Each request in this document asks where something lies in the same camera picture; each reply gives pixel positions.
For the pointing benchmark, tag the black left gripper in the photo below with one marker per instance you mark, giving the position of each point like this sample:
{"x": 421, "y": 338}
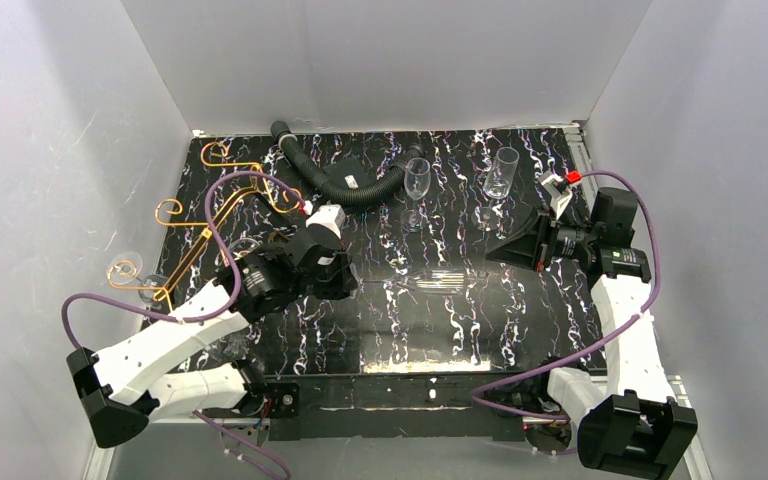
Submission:
{"x": 330, "y": 273}

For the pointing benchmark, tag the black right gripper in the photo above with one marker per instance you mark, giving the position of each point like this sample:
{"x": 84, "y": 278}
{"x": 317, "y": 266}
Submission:
{"x": 543, "y": 240}

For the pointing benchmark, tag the clear tumbler glass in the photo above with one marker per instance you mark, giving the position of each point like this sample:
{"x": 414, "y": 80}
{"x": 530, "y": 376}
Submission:
{"x": 496, "y": 188}

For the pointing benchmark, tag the tall clear flute front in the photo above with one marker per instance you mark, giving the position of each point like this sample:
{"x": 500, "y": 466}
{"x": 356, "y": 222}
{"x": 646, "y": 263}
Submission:
{"x": 430, "y": 280}

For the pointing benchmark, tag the tall clear flute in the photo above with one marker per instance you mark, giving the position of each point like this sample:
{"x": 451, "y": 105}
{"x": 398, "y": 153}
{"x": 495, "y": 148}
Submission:
{"x": 430, "y": 280}
{"x": 416, "y": 186}

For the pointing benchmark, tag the clear stemmed wine glass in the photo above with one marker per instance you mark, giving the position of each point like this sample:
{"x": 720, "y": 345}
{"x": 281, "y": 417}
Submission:
{"x": 125, "y": 272}

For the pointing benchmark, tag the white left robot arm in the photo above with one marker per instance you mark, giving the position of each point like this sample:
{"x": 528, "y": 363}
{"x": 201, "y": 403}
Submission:
{"x": 125, "y": 387}

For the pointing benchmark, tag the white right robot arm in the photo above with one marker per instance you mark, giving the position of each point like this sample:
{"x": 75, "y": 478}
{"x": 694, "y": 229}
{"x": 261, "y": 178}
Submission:
{"x": 615, "y": 394}

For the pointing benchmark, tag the black marble rack base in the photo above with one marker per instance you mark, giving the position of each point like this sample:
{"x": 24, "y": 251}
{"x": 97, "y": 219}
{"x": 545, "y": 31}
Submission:
{"x": 255, "y": 212}

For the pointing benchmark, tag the black box with label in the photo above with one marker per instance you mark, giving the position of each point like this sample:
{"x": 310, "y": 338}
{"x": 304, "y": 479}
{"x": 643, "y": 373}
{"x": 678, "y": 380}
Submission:
{"x": 348, "y": 174}

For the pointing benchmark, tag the tall clear flute rear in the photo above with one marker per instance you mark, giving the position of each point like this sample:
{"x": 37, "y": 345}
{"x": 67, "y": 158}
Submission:
{"x": 416, "y": 186}

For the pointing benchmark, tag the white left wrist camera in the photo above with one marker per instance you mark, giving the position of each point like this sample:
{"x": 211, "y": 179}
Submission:
{"x": 329, "y": 216}

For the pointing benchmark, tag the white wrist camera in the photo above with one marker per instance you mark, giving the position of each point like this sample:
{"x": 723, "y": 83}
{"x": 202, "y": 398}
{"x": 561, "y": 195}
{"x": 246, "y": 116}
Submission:
{"x": 329, "y": 216}
{"x": 559, "y": 189}

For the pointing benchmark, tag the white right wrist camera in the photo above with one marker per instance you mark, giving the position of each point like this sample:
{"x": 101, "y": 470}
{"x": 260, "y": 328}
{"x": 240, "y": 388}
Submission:
{"x": 559, "y": 189}

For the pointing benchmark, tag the black front mounting rail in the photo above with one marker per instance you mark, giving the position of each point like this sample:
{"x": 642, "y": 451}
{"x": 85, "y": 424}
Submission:
{"x": 420, "y": 405}

